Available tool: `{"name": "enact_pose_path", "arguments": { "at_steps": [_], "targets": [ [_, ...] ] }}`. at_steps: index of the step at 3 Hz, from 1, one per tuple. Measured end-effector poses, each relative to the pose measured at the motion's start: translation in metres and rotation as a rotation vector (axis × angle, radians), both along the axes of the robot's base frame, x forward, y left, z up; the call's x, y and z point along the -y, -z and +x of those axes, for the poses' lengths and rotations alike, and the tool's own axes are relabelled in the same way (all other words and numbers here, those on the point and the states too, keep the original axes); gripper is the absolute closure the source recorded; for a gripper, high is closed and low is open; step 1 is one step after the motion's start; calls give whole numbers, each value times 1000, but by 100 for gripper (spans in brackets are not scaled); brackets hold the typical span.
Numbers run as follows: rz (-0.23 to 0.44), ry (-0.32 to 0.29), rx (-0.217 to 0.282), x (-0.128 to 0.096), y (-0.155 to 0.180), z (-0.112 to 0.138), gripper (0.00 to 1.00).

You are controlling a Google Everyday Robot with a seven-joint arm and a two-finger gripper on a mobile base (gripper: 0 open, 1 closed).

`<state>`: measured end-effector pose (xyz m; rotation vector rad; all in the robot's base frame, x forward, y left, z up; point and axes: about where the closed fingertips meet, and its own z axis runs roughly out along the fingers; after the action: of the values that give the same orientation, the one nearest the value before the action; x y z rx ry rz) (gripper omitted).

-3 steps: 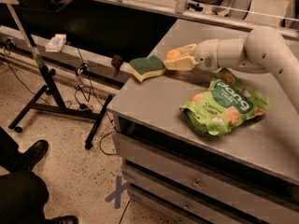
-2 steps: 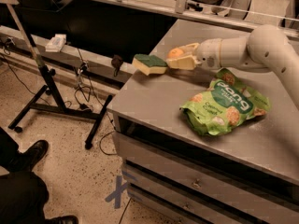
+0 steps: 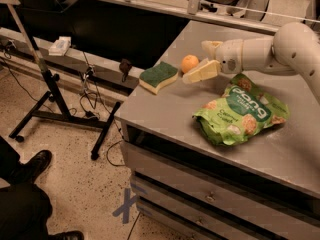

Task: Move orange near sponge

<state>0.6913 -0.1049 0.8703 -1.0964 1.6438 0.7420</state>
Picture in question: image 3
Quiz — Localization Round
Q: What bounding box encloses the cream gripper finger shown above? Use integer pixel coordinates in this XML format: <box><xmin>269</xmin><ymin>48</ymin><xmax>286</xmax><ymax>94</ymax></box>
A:
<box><xmin>201</xmin><ymin>40</ymin><xmax>222</xmax><ymax>59</ymax></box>
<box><xmin>182</xmin><ymin>58</ymin><xmax>221</xmax><ymax>84</ymax></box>

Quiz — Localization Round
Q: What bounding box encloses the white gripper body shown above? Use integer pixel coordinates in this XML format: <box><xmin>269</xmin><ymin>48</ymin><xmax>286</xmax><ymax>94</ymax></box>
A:
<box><xmin>216</xmin><ymin>39</ymin><xmax>244</xmax><ymax>74</ymax></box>

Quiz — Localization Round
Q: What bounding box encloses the orange fruit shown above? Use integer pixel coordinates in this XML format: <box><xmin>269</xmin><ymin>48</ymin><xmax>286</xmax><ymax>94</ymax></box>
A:
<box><xmin>181</xmin><ymin>55</ymin><xmax>199</xmax><ymax>73</ymax></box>

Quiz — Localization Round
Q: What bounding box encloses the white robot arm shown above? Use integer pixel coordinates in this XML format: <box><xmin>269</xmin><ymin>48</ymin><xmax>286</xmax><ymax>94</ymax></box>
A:
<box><xmin>183</xmin><ymin>22</ymin><xmax>320</xmax><ymax>102</ymax></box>

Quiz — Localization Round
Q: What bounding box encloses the green yellow sponge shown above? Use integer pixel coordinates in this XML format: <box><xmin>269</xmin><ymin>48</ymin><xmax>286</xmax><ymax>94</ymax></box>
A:
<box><xmin>139</xmin><ymin>62</ymin><xmax>178</xmax><ymax>95</ymax></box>

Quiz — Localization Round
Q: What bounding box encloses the green snack bag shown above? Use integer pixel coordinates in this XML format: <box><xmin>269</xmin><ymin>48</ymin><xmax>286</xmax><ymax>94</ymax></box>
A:
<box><xmin>193</xmin><ymin>74</ymin><xmax>290</xmax><ymax>146</ymax></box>

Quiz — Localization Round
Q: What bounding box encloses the small dark clamp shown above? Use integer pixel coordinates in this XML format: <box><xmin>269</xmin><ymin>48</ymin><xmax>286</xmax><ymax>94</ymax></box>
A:
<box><xmin>119</xmin><ymin>59</ymin><xmax>132</xmax><ymax>82</ymax></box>

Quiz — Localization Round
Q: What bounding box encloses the grey drawer cabinet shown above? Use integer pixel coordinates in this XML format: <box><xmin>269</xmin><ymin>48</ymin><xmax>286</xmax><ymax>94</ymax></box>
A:
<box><xmin>119</xmin><ymin>120</ymin><xmax>320</xmax><ymax>240</ymax></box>

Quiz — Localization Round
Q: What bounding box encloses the white tissue pack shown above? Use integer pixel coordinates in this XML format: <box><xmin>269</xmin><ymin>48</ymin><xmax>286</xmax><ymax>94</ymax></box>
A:
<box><xmin>49</xmin><ymin>36</ymin><xmax>71</xmax><ymax>56</ymax></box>

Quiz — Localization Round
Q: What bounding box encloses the black rolling stand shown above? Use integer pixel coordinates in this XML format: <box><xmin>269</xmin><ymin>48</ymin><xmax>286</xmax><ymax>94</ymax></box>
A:
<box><xmin>1</xmin><ymin>0</ymin><xmax>121</xmax><ymax>160</ymax></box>

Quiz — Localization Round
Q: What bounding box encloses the black shoe upper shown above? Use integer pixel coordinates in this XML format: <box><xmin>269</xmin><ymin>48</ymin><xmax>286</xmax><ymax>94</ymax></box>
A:
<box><xmin>15</xmin><ymin>150</ymin><xmax>52</xmax><ymax>183</ymax></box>

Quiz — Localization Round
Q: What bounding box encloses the black shoe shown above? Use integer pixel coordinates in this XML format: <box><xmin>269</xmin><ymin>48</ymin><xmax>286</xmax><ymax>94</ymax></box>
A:
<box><xmin>48</xmin><ymin>231</ymin><xmax>84</xmax><ymax>240</ymax></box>
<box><xmin>15</xmin><ymin>150</ymin><xmax>52</xmax><ymax>183</ymax></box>

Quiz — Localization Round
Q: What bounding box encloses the black shoe lower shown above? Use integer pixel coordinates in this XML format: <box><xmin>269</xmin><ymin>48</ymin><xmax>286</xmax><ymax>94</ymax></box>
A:
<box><xmin>48</xmin><ymin>231</ymin><xmax>84</xmax><ymax>240</ymax></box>

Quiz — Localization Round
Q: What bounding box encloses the black trouser leg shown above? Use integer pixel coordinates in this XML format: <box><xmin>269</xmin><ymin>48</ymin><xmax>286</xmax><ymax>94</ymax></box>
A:
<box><xmin>0</xmin><ymin>137</ymin><xmax>52</xmax><ymax>240</ymax></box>

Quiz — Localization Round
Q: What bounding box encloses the black floor cable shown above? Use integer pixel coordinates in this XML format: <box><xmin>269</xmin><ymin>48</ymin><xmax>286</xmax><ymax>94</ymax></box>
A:
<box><xmin>0</xmin><ymin>38</ymin><xmax>126</xmax><ymax>168</ymax></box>

